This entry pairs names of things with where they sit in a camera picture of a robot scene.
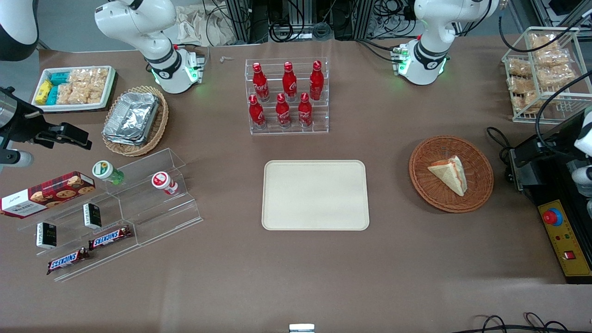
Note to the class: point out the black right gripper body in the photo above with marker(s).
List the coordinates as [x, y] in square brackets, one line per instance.
[23, 126]

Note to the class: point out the triangle sandwich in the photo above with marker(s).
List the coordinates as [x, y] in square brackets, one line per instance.
[451, 175]

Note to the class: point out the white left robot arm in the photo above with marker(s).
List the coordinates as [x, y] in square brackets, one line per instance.
[434, 27]

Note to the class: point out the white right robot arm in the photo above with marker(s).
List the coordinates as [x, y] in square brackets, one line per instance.
[138, 23]

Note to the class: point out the white rectangular snack tray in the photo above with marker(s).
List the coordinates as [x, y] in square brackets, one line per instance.
[74, 107]

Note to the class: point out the light oval wicker basket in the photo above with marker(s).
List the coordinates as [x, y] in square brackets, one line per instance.
[157, 129]

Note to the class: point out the brown round wicker basket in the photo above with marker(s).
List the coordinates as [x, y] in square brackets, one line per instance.
[430, 185]

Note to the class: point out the cream rectangular tray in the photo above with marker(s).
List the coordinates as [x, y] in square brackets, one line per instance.
[315, 195]

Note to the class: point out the black grey box device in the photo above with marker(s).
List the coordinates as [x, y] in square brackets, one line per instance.
[526, 175]

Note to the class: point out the yellow snack packet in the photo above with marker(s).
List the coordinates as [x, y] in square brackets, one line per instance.
[43, 91]

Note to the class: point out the teal snack packet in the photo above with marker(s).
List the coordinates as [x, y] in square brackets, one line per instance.
[60, 78]
[52, 95]

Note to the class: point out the clear rice cracker packet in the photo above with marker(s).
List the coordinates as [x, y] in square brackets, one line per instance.
[88, 75]
[97, 91]
[71, 93]

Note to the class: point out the black equipment stand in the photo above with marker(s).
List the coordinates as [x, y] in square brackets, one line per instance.
[548, 194]

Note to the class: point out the green capped drink bottle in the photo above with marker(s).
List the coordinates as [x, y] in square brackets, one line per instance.
[106, 171]

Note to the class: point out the red tartan cookie box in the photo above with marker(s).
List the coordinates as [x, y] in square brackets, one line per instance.
[46, 194]

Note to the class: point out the bagged fried snack packet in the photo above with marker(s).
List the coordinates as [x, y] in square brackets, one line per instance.
[520, 84]
[519, 68]
[548, 41]
[554, 58]
[555, 77]

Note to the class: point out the stacked aluminium foil trays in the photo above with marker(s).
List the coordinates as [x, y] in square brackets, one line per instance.
[132, 118]

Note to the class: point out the small black white box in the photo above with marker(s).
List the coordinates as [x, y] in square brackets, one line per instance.
[46, 235]
[92, 215]

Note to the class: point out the yellow emergency stop box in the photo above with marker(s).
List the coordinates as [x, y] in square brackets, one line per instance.
[571, 240]

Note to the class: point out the red capped drink bottle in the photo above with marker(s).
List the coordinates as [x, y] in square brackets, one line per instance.
[163, 181]

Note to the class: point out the brown snickers bar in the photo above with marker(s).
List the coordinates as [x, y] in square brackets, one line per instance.
[67, 261]
[111, 237]

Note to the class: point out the clear acrylic stepped display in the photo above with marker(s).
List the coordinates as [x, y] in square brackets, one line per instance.
[157, 217]

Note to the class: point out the beige crumpled cloth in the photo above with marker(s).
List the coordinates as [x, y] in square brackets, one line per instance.
[199, 25]

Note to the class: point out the small clear plastic piece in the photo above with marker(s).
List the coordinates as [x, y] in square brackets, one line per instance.
[226, 58]

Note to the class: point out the red cola bottle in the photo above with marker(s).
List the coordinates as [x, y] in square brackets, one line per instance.
[282, 112]
[260, 83]
[316, 82]
[305, 111]
[256, 113]
[289, 82]

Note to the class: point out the clear acrylic bottle rack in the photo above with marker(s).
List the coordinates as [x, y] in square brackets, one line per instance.
[286, 131]

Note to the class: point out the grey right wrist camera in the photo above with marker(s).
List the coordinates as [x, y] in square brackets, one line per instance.
[16, 160]

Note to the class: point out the black aluminium frame rack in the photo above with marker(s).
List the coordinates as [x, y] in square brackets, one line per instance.
[247, 21]

